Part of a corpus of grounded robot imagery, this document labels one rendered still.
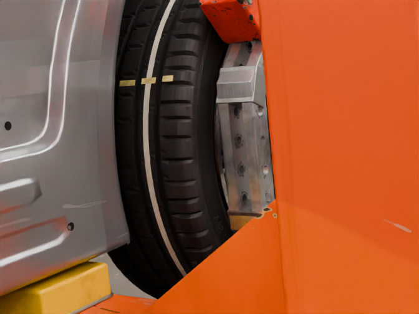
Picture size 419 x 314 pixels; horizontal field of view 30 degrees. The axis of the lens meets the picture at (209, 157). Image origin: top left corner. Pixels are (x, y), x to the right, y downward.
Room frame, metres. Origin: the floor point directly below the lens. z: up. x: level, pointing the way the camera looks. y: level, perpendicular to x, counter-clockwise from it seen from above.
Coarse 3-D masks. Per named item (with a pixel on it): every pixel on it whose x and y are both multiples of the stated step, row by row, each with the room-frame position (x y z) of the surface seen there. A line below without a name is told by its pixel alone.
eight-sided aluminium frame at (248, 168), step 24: (240, 48) 1.19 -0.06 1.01; (240, 72) 1.15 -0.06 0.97; (216, 96) 1.17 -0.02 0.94; (240, 96) 1.14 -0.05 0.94; (264, 96) 1.15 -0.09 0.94; (240, 120) 1.18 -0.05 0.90; (264, 120) 1.16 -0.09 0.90; (240, 144) 1.17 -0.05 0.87; (264, 144) 1.15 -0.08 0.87; (240, 168) 1.18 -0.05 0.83; (264, 168) 1.16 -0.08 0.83; (240, 192) 1.16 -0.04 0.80; (264, 192) 1.14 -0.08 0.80; (240, 216) 1.15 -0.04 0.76
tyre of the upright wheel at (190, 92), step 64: (128, 0) 1.34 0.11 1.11; (192, 0) 1.23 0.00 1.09; (128, 64) 1.23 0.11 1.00; (192, 64) 1.17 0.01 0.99; (128, 128) 1.19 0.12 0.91; (192, 128) 1.15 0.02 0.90; (128, 192) 1.20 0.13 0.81; (192, 192) 1.14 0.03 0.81; (128, 256) 1.28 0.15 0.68; (192, 256) 1.18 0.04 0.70
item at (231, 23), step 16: (208, 0) 1.16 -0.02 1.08; (224, 0) 1.14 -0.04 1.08; (240, 0) 1.13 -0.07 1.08; (256, 0) 1.16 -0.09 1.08; (208, 16) 1.18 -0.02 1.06; (224, 16) 1.16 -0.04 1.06; (240, 16) 1.15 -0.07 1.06; (256, 16) 1.16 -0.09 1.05; (224, 32) 1.19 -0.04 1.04; (240, 32) 1.18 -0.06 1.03; (256, 32) 1.17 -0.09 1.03
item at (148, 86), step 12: (168, 12) 1.24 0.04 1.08; (156, 36) 1.22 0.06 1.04; (156, 48) 1.21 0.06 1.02; (144, 96) 1.19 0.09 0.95; (144, 108) 1.18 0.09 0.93; (144, 120) 1.18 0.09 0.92; (144, 132) 1.18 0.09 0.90; (144, 144) 1.17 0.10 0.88; (144, 156) 1.17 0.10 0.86; (156, 204) 1.17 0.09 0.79; (156, 216) 1.18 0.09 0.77; (168, 240) 1.19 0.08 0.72; (180, 264) 1.21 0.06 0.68
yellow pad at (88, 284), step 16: (64, 272) 1.05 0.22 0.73; (80, 272) 1.04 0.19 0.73; (96, 272) 1.06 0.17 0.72; (32, 288) 0.99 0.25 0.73; (48, 288) 0.98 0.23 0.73; (64, 288) 1.00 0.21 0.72; (80, 288) 1.03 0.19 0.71; (96, 288) 1.05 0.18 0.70; (0, 304) 1.02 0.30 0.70; (16, 304) 1.00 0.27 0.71; (32, 304) 0.98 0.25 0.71; (48, 304) 0.98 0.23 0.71; (64, 304) 1.00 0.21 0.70; (80, 304) 1.02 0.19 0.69; (96, 304) 1.05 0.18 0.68
